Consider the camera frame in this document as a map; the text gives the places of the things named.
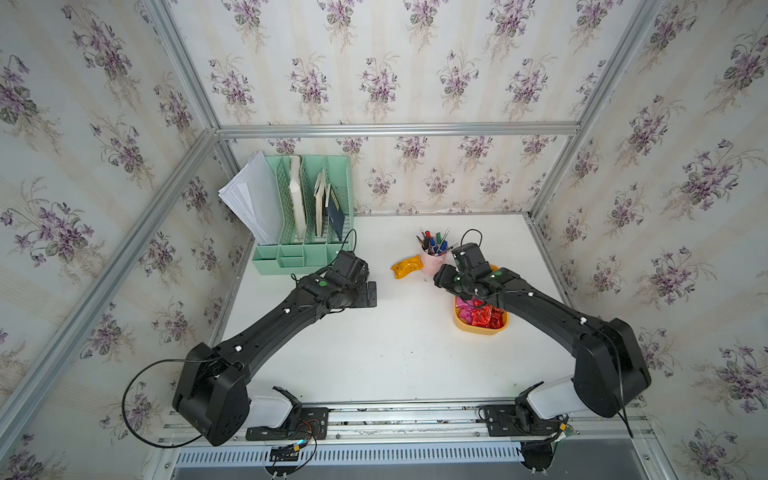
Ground pink tea bag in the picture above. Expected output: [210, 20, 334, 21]
[455, 298, 475, 325]

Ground red tea bag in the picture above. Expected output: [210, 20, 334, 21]
[471, 304, 505, 330]

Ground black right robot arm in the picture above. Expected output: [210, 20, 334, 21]
[433, 265, 652, 419]

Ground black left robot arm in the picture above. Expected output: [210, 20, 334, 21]
[172, 273, 377, 446]

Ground yellow plastic storage box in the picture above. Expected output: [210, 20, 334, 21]
[453, 297, 509, 335]

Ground yellow tea bag by cup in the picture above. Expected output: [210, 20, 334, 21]
[390, 255, 424, 280]

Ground pink pen cup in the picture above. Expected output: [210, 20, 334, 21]
[420, 251, 447, 277]

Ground pens in cup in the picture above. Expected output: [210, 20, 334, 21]
[416, 228, 454, 257]

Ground dark blue book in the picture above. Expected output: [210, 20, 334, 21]
[326, 187, 345, 240]

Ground green desk file organizer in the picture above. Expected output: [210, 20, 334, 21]
[252, 155, 355, 275]

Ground tan worn-edge book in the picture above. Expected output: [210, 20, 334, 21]
[314, 167, 327, 237]

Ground white paper stack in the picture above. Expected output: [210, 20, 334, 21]
[218, 152, 283, 245]

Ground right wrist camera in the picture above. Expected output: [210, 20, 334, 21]
[452, 243, 492, 279]

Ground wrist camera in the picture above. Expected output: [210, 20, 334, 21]
[452, 243, 492, 279]
[326, 250, 369, 285]

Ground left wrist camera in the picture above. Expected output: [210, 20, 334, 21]
[326, 250, 369, 285]

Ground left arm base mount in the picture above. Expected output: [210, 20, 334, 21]
[244, 386, 330, 441]

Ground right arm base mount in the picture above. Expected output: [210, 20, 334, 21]
[478, 382, 569, 439]

